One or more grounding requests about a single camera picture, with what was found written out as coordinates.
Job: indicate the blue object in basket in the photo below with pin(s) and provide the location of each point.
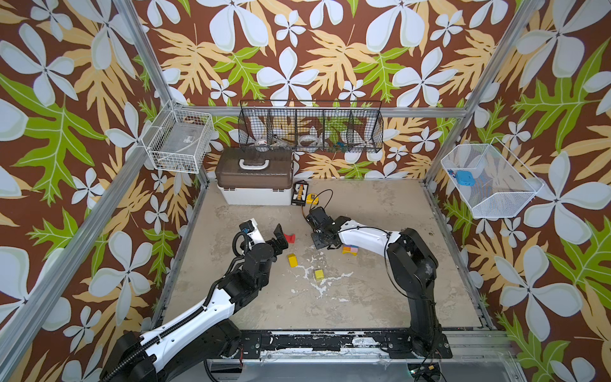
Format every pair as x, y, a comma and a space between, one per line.
464, 178

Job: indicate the red wooden arch block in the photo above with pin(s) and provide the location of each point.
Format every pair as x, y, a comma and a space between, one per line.
290, 237

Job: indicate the yellow-green small cube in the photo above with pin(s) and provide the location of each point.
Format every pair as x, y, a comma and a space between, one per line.
319, 275

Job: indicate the yellow tape measure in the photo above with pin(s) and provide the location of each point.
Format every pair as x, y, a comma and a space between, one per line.
312, 199

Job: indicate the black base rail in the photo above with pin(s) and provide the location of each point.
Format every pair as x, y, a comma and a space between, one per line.
395, 343

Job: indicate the brown lid white toolbox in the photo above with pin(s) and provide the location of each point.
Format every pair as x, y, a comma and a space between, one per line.
246, 176

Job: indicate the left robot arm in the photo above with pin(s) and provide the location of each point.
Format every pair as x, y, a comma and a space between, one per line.
205, 331

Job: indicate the white wire basket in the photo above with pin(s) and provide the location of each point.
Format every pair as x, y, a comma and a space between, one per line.
177, 139
504, 184

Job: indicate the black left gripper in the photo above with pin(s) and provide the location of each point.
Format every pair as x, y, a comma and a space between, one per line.
280, 239

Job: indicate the white wire basket right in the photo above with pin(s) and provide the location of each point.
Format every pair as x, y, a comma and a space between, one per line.
504, 184

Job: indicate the aluminium corner frame post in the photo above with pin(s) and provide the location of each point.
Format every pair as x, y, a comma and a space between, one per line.
502, 50

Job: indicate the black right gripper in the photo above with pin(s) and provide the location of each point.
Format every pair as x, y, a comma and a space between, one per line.
320, 229

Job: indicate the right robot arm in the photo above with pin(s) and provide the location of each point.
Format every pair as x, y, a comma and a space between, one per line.
411, 268

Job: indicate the black charging board yellow connectors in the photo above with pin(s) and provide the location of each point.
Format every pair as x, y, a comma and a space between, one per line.
299, 193

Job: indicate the white wire basket left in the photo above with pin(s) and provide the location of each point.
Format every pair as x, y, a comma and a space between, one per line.
177, 139

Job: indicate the black wire wall basket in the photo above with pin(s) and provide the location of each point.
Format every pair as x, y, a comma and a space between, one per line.
311, 125

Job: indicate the yellow wooden block left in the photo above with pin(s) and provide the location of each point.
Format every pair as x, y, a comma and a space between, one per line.
293, 261

